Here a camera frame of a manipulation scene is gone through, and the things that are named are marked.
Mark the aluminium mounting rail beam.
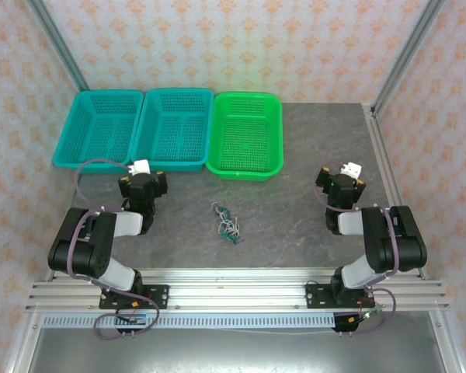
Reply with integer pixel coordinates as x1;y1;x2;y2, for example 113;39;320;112
26;267;450;312

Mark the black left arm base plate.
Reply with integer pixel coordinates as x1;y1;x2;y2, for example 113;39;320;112
99;284;170;311

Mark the aluminium lower frame rail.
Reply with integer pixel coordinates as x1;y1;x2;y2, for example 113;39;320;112
5;310;43;373
429;310;465;373

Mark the aluminium table side rail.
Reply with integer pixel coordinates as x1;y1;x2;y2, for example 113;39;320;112
363;103;426;279

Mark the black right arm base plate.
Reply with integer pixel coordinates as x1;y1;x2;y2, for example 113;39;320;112
305;282;377;311

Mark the green plastic basket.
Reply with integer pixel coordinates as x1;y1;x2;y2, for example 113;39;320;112
205;91;285;181

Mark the teal plastic basket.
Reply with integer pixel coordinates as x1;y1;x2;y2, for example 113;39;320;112
130;88;215;173
52;89;145;175

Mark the coloured strings bundle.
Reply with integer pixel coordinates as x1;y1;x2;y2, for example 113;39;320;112
211;200;244;246

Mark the aluminium corner post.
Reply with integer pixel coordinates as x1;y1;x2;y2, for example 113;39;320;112
372;0;447;113
26;0;89;92

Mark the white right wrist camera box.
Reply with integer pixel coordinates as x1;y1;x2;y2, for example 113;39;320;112
340;161;363;179

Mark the slotted grey cable duct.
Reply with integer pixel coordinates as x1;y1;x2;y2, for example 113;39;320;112
42;313;337;329

